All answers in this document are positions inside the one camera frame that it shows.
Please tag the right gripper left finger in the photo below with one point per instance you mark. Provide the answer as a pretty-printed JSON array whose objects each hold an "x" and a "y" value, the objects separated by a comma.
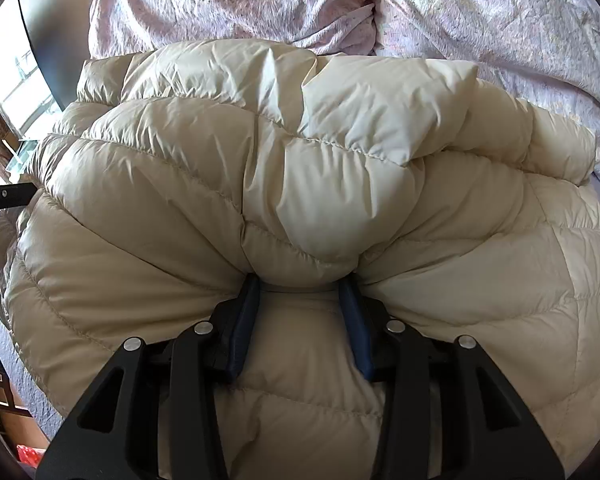
[{"x": 113, "y": 430}]

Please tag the beige puffer down jacket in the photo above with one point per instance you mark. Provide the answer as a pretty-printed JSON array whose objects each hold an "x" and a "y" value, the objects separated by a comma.
[{"x": 177, "y": 173}]

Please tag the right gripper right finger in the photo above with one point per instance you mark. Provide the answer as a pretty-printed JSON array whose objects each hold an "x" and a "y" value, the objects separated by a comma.
[{"x": 450, "y": 412}]

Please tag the red patterned item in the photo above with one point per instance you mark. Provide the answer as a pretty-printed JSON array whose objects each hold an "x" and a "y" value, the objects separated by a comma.
[{"x": 29, "y": 456}]

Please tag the pink floral duvet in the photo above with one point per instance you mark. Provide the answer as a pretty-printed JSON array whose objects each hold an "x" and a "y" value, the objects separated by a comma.
[{"x": 544, "y": 51}]

